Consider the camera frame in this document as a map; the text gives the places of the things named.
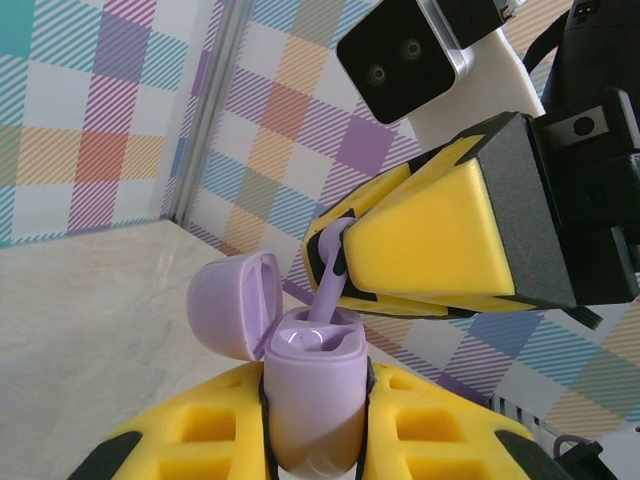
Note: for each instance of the purple earbud charging case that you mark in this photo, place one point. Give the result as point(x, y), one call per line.
point(310, 390)

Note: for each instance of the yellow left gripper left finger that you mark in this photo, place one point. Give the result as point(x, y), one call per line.
point(165, 430)

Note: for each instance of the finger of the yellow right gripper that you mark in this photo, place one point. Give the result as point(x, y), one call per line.
point(375, 195)
point(440, 240)

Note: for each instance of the aluminium corner post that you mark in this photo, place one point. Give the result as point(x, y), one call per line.
point(202, 125)

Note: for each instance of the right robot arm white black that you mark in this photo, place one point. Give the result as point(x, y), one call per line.
point(575, 465)

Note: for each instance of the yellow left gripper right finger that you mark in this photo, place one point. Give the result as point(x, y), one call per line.
point(475, 425)

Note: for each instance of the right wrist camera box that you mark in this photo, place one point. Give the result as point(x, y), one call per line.
point(400, 65)

